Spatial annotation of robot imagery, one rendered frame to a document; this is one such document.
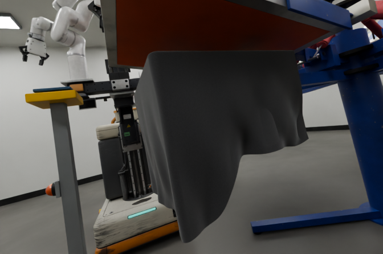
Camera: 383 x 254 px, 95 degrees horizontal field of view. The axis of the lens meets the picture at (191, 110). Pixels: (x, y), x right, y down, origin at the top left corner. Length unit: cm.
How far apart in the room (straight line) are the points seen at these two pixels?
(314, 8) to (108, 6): 59
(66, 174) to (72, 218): 14
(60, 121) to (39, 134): 392
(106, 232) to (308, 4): 152
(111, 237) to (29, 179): 342
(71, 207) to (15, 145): 406
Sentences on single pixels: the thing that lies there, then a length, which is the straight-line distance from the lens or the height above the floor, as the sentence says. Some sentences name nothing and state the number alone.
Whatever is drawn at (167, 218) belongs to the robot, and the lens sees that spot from 146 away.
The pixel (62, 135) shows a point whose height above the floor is 81.
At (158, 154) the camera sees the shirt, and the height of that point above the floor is 70.
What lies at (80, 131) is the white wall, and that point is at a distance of 447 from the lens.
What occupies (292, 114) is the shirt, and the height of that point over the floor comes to 74.
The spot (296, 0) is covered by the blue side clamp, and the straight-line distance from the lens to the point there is 66.
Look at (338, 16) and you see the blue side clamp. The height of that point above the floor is 102.
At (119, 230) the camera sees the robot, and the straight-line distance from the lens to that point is 145.
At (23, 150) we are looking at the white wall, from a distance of 471.
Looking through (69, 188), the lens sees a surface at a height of 64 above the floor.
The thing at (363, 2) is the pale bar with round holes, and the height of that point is 107.
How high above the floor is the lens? 77
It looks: 5 degrees up
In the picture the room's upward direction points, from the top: 11 degrees counter-clockwise
